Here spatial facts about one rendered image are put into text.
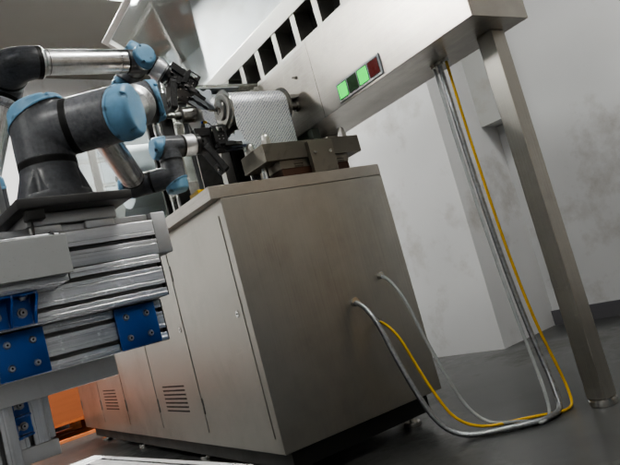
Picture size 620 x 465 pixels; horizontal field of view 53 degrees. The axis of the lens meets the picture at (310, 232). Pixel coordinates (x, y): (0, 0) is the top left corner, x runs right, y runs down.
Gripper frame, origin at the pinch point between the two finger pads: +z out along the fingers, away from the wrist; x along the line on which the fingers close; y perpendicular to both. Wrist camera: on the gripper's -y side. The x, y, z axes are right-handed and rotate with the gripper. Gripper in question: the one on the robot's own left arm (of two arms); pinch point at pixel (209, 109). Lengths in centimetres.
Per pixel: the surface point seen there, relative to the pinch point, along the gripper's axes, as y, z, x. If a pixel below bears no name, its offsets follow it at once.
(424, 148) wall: 80, 119, 41
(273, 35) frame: 47.3, 9.6, 2.0
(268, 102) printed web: 11.4, 16.8, -8.1
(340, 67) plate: 23.3, 28.6, -33.2
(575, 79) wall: 129, 160, -15
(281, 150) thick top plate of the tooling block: -15.8, 22.3, -27.8
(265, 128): 0.9, 19.6, -8.1
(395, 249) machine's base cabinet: -28, 72, -34
